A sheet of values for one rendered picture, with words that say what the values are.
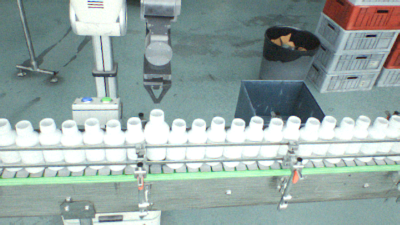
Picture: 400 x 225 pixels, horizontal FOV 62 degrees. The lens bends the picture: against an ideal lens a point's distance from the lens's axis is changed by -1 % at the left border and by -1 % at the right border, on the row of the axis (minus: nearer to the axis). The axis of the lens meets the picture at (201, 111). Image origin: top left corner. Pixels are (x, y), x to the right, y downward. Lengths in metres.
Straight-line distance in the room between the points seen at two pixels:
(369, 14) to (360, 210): 1.62
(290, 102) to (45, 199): 1.17
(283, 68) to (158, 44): 2.08
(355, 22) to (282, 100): 1.62
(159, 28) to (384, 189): 1.01
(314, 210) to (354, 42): 1.59
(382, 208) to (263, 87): 1.37
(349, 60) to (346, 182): 2.22
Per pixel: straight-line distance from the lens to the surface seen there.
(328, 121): 1.12
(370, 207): 2.58
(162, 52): 0.71
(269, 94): 1.64
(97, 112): 1.09
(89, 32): 1.46
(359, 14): 3.15
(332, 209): 2.44
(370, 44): 3.40
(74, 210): 1.16
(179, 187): 1.07
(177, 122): 0.96
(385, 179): 1.35
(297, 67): 2.74
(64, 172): 1.07
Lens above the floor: 1.79
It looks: 39 degrees down
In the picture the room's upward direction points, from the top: 7 degrees clockwise
